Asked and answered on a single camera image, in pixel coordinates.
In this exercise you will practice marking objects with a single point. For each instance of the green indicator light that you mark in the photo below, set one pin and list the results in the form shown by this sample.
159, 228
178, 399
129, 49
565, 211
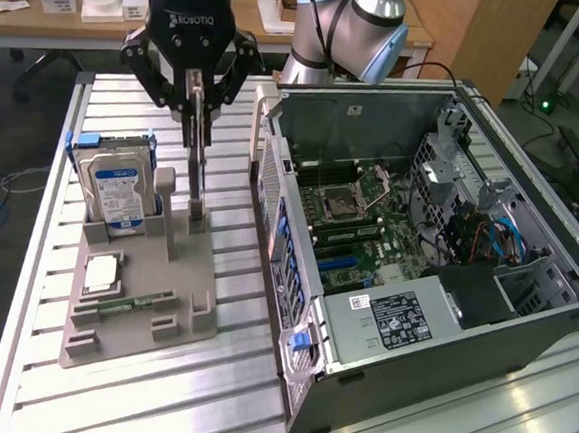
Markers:
546, 105

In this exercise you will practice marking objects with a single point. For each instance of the green motherboard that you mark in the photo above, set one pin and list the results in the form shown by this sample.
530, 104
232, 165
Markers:
392, 244

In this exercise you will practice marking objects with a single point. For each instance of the white paper card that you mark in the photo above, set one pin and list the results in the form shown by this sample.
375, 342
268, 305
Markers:
10, 5

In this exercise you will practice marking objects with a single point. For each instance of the white desk frame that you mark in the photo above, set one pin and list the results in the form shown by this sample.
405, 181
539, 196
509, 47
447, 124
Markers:
574, 43

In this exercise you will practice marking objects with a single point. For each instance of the grey power supply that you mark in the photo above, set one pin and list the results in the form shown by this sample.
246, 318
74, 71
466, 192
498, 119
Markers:
350, 331

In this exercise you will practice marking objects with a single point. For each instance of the hard disk in blue caddy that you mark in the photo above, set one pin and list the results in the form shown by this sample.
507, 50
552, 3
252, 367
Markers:
116, 188

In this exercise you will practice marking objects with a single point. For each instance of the green RAM stick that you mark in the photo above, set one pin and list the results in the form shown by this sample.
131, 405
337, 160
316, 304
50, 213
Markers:
122, 304

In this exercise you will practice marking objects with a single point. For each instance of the metal socket cover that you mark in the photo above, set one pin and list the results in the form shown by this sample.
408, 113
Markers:
379, 196

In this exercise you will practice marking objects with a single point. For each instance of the graphics card with silver bracket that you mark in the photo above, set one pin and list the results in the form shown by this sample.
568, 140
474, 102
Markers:
197, 179

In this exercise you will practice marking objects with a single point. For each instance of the wooden desk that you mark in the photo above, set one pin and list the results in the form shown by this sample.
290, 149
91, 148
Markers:
59, 25

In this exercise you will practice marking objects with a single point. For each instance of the white paper stack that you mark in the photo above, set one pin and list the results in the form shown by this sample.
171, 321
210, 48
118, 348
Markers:
275, 20

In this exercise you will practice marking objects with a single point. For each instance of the white box with bowl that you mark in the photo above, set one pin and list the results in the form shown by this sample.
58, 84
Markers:
103, 6

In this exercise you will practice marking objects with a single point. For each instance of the grey parts rack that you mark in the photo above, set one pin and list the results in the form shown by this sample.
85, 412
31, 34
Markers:
145, 265

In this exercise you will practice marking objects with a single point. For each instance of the CPU socket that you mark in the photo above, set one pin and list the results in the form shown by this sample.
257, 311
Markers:
340, 205

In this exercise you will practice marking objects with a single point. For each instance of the black office chair base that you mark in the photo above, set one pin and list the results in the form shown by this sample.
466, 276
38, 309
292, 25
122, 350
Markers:
40, 69

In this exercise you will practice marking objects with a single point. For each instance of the small white box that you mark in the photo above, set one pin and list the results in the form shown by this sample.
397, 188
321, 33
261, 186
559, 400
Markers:
133, 6

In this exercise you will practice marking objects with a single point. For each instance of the grey open PC case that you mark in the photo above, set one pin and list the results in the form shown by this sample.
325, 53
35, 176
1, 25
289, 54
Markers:
406, 386

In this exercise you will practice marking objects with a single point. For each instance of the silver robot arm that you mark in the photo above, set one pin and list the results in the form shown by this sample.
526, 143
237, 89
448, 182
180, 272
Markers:
376, 7

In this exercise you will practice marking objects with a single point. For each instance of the metal disk bay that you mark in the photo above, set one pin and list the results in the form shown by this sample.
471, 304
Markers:
540, 281

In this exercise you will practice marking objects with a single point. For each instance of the silver drive cage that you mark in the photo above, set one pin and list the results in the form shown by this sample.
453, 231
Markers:
442, 183

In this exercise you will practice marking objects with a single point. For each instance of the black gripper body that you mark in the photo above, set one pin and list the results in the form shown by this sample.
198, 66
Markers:
190, 18

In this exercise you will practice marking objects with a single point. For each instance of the silver CPU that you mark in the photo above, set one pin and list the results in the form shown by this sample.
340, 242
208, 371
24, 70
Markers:
102, 274

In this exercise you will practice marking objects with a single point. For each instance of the blue expansion slot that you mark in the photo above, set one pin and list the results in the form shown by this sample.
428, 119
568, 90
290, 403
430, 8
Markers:
338, 265

